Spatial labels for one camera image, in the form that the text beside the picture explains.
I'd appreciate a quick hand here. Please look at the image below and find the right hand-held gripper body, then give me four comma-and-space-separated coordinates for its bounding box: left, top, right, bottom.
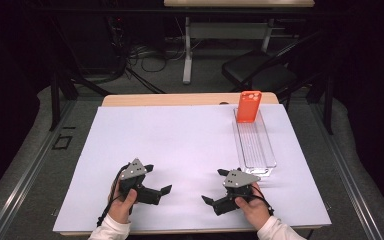
213, 169, 262, 216

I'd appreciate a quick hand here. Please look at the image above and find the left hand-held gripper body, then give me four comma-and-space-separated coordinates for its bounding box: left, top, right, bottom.
118, 158, 163, 205

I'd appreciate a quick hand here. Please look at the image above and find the clear plastic container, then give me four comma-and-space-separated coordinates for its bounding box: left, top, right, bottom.
232, 107, 278, 178

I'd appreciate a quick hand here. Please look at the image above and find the orange phone case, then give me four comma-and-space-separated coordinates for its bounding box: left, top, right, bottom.
236, 90, 263, 124

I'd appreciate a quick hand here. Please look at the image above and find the person's right hand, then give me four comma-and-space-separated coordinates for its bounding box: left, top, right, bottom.
234, 183, 271, 231

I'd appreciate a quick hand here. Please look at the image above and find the person's left hand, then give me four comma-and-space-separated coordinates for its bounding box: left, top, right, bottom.
108, 181, 138, 224

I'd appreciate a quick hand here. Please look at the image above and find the white paper sheet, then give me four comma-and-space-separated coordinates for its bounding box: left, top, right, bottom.
52, 103, 333, 233

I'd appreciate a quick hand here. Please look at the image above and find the black chair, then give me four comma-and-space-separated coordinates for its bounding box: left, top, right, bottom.
221, 30, 335, 103

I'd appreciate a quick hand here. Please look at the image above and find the black metal stand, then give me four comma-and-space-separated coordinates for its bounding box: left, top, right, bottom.
48, 16, 114, 132

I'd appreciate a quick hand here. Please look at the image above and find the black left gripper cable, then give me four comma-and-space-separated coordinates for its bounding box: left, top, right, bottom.
96, 162, 131, 228

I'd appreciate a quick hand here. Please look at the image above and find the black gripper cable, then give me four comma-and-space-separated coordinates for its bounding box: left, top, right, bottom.
96, 162, 131, 228
249, 184, 275, 216

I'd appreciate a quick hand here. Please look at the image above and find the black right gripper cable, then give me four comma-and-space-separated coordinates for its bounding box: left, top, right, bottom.
249, 184, 275, 216

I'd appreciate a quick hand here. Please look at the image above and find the black floor socket frame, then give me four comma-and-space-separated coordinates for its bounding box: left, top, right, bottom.
52, 134, 74, 151

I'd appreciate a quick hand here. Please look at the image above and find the metal floor rail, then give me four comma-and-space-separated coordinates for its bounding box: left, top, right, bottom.
0, 99, 78, 240
313, 103, 384, 240

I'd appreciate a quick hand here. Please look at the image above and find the bundle of floor cables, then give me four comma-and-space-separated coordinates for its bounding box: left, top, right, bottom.
126, 41, 189, 73

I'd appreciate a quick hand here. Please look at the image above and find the white metal frame desk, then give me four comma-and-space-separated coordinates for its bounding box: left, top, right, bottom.
163, 0, 316, 85

